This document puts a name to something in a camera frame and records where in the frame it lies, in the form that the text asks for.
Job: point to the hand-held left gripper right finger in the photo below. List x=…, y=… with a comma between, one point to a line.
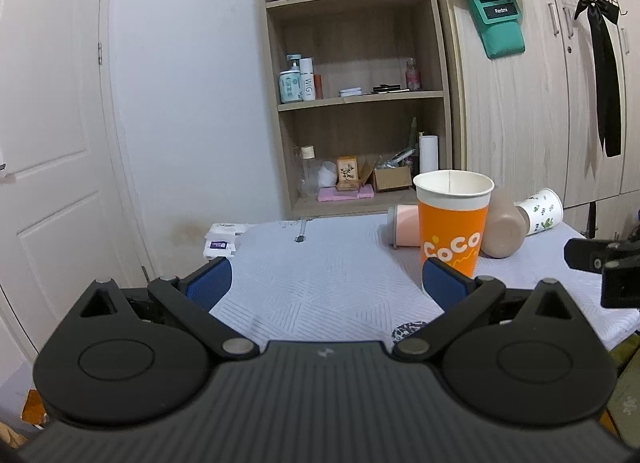
x=445, y=285

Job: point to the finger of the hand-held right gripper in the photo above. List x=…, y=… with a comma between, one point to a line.
x=585, y=254

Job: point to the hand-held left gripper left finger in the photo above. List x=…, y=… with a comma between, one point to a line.
x=210, y=283

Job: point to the orange paper cup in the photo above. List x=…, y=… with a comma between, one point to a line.
x=452, y=228

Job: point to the white cup with green print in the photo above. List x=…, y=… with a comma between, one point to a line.
x=542, y=210

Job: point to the pink cup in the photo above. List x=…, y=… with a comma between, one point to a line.
x=406, y=225

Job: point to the beige cup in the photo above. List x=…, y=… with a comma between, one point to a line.
x=505, y=228

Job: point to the white plastic cup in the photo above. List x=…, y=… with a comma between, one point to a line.
x=328, y=174

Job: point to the tissue packet with purple label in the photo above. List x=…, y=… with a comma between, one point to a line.
x=220, y=245

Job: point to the white tissue packet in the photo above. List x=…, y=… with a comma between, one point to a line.
x=227, y=229

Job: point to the dark patterned object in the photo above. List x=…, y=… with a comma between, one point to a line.
x=410, y=330

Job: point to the green patterned mat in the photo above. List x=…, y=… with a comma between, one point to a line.
x=627, y=393

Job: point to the white quilted table cloth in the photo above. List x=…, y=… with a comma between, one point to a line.
x=325, y=273

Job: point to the open cardboard box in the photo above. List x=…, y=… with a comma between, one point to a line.
x=391, y=178

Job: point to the white paper roll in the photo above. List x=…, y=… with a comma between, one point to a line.
x=428, y=153

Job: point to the pink flat box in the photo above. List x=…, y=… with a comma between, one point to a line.
x=345, y=194

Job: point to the small wooden box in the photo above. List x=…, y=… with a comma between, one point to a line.
x=348, y=174

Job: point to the clear bottle with beige cap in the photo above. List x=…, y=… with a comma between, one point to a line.
x=306, y=170

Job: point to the wooden wardrobe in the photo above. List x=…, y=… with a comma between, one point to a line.
x=505, y=118

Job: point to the black ribbon bow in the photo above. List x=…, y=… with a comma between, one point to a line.
x=602, y=73

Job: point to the flat black case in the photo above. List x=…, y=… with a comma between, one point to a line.
x=389, y=88

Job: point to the pink bottle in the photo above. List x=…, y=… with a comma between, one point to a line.
x=412, y=75

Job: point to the orange bag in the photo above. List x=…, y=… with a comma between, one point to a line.
x=35, y=408

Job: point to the round white tin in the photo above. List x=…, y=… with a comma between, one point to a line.
x=351, y=91

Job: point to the teal pump bottle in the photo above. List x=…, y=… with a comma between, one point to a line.
x=290, y=80

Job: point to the small orange box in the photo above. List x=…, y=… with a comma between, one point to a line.
x=318, y=86

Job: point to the white tube bottle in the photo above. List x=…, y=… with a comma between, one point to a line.
x=308, y=80

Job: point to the teal pouch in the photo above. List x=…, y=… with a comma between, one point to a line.
x=497, y=25

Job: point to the white door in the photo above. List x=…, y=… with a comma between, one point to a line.
x=50, y=93

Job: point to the wooden shelf unit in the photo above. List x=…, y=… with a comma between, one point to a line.
x=360, y=43

